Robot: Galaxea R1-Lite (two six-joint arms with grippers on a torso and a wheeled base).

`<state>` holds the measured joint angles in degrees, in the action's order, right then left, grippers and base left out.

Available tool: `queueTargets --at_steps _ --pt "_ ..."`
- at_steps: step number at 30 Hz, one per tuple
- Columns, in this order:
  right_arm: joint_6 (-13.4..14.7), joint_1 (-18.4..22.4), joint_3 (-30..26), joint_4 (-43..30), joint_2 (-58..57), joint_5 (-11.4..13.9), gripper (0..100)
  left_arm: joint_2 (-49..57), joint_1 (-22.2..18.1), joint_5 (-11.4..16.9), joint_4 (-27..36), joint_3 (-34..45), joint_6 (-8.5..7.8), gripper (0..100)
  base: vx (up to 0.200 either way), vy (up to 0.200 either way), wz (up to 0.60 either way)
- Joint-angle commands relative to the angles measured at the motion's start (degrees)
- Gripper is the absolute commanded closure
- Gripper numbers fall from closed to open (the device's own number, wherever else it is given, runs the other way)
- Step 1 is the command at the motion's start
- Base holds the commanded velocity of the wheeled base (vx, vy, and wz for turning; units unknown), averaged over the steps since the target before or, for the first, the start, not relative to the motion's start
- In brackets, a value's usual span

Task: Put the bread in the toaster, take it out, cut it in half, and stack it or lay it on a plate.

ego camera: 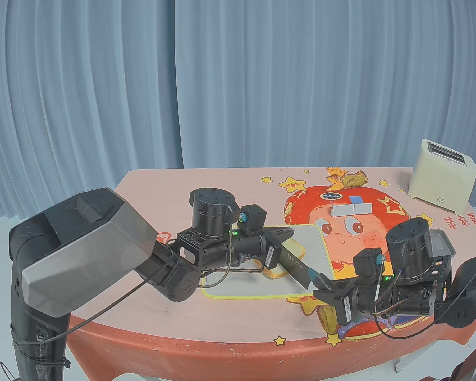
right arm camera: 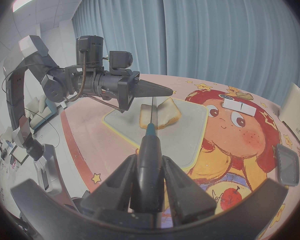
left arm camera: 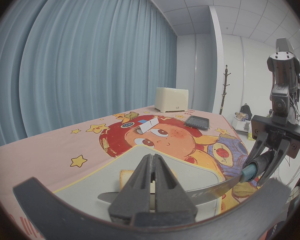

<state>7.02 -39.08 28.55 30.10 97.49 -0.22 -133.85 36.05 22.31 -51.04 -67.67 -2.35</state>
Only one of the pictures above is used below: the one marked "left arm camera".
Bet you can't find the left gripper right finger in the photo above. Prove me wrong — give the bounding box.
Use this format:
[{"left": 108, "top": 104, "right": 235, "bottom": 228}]
[{"left": 153, "top": 154, "right": 198, "bottom": 222}]

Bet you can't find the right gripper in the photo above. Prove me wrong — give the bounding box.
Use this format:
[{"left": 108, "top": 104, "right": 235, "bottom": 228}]
[{"left": 243, "top": 115, "right": 300, "bottom": 187}]

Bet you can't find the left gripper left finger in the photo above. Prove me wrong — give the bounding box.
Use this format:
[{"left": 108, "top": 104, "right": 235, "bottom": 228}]
[{"left": 108, "top": 154, "right": 153, "bottom": 225}]

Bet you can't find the slice of bread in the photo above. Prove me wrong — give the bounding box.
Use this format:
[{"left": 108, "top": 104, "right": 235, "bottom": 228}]
[{"left": 119, "top": 168, "right": 178, "bottom": 212}]

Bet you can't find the knife with blue-green handle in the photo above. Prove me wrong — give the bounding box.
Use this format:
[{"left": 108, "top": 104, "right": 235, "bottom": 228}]
[{"left": 97, "top": 150, "right": 277, "bottom": 205}]

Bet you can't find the cream toaster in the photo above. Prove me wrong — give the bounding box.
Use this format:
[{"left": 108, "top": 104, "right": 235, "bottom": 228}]
[{"left": 154, "top": 87, "right": 189, "bottom": 113}]

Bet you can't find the cutting board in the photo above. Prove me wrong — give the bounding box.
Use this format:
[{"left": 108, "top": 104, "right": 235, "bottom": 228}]
[{"left": 52, "top": 145, "right": 224, "bottom": 221}]

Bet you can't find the black backpack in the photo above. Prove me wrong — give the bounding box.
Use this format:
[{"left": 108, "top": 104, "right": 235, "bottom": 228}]
[{"left": 240, "top": 103, "right": 253, "bottom": 121}]

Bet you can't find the white knife rest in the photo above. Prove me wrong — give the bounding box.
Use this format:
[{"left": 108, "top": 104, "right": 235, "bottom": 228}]
[{"left": 133, "top": 117, "right": 159, "bottom": 135}]

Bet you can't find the dark grey tray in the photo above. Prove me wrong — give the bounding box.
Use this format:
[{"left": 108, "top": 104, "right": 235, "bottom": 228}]
[{"left": 184, "top": 115, "right": 211, "bottom": 131}]

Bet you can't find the dark wooden coat stand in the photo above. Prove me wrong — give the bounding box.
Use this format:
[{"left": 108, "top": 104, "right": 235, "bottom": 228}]
[{"left": 219, "top": 64, "right": 231, "bottom": 115}]

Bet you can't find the blue curtain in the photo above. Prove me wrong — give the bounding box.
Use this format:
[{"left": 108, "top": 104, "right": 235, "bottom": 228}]
[{"left": 0, "top": 0, "right": 178, "bottom": 152}]

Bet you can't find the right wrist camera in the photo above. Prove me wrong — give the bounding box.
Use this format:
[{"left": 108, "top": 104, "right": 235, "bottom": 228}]
[{"left": 270, "top": 84, "right": 290, "bottom": 126}]

